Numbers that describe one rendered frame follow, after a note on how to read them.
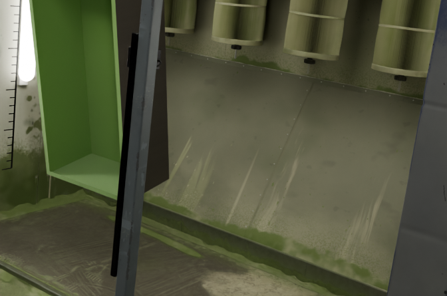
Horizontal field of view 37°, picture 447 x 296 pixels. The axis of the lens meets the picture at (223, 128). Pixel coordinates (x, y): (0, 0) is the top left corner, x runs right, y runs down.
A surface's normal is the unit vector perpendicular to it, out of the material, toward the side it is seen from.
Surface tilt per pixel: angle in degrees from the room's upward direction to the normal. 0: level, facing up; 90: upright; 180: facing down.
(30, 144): 90
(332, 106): 57
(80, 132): 90
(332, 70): 90
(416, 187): 90
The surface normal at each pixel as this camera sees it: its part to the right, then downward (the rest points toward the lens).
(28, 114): 0.80, 0.22
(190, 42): -0.58, 0.11
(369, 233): -0.43, -0.44
